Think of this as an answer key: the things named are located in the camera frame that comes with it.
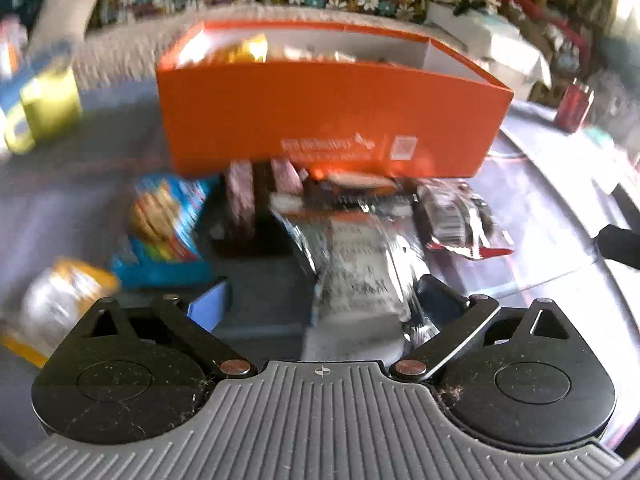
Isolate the silver black snack bag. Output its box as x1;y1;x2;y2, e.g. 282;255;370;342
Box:
270;193;439;365

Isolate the blue cookie snack packet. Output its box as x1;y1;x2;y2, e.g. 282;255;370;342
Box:
111;174;219;289

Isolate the red silver snack packet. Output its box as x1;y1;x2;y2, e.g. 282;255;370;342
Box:
413;179;514;261

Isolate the dark brown snack packet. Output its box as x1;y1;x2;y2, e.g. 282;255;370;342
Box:
209;158;304;258

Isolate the plaid blue tablecloth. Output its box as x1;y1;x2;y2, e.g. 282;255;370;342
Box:
0;79;640;461

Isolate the red can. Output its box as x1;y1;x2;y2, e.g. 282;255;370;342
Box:
554;78;594;133

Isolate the orange cardboard box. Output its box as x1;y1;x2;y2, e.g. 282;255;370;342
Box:
156;21;513;178

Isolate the yellow green mug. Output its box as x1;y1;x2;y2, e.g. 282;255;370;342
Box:
1;66;82;155

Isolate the yellow snack bag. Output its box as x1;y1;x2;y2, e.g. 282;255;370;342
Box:
206;34;269;64

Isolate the beige pillow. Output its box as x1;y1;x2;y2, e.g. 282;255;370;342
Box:
26;0;98;56

